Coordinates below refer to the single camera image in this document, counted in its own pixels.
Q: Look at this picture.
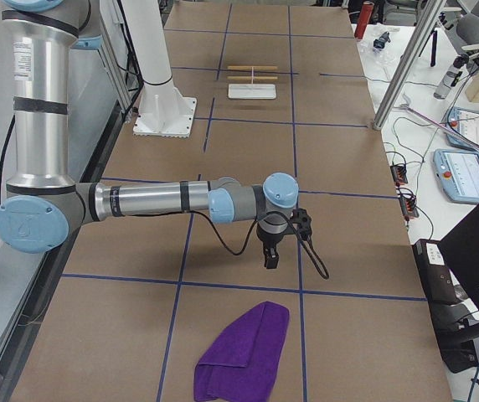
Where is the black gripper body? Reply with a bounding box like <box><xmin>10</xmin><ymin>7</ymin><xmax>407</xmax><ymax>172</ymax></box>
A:
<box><xmin>256</xmin><ymin>219</ymin><xmax>286</xmax><ymax>253</ymax></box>

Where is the purple towel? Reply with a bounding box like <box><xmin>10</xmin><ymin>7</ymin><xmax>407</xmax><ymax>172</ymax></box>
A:
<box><xmin>193</xmin><ymin>301</ymin><xmax>290</xmax><ymax>401</ymax></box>

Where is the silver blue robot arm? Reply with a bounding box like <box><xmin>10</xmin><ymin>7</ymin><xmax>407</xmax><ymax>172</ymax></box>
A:
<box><xmin>0</xmin><ymin>1</ymin><xmax>298</xmax><ymax>269</ymax></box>

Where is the white wooden towel rack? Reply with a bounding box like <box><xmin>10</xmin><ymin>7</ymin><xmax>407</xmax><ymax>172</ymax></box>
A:
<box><xmin>227</xmin><ymin>64</ymin><xmax>278</xmax><ymax>101</ymax></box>

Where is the near orange connector block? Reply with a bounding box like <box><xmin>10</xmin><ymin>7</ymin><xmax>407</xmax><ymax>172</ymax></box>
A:
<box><xmin>396</xmin><ymin>187</ymin><xmax>420</xmax><ymax>222</ymax></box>

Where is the orange connector block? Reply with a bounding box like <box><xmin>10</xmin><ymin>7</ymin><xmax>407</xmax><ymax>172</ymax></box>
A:
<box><xmin>396</xmin><ymin>187</ymin><xmax>420</xmax><ymax>222</ymax></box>
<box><xmin>387</xmin><ymin>151</ymin><xmax>408</xmax><ymax>187</ymax></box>

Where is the far orange connector block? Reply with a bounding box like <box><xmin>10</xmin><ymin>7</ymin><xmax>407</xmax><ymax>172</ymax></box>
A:
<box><xmin>387</xmin><ymin>151</ymin><xmax>408</xmax><ymax>187</ymax></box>

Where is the black computer box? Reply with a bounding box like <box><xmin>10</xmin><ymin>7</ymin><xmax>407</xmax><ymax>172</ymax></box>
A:
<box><xmin>412</xmin><ymin>239</ymin><xmax>465</xmax><ymax>306</ymax></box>

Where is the near blue teach pendant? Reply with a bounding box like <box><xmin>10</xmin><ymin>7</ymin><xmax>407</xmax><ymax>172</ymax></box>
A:
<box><xmin>433</xmin><ymin>149</ymin><xmax>479</xmax><ymax>204</ymax></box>

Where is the blue teach pendant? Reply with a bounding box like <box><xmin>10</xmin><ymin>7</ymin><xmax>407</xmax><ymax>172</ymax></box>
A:
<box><xmin>433</xmin><ymin>149</ymin><xmax>479</xmax><ymax>204</ymax></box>
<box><xmin>444</xmin><ymin>107</ymin><xmax>479</xmax><ymax>145</ymax></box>

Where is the black blue tool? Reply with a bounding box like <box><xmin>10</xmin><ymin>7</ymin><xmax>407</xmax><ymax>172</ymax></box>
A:
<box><xmin>373</xmin><ymin>31</ymin><xmax>391</xmax><ymax>50</ymax></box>

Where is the far blue teach pendant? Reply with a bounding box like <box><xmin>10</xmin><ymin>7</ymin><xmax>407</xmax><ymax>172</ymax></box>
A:
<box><xmin>444</xmin><ymin>107</ymin><xmax>479</xmax><ymax>145</ymax></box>

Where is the clear water bottle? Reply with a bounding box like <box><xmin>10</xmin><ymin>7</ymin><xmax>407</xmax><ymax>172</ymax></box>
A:
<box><xmin>433</xmin><ymin>54</ymin><xmax>468</xmax><ymax>100</ymax></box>

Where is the red cylinder bottle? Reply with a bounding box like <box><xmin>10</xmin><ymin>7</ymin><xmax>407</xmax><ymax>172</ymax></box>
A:
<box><xmin>354</xmin><ymin>1</ymin><xmax>374</xmax><ymax>40</ymax></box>

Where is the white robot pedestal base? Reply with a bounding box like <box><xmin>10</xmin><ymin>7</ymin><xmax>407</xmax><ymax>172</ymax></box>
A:
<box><xmin>121</xmin><ymin>0</ymin><xmax>197</xmax><ymax>138</ymax></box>

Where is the aluminium frame post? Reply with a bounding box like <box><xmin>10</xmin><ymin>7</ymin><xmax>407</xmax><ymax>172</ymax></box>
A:
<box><xmin>373</xmin><ymin>0</ymin><xmax>446</xmax><ymax>131</ymax></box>

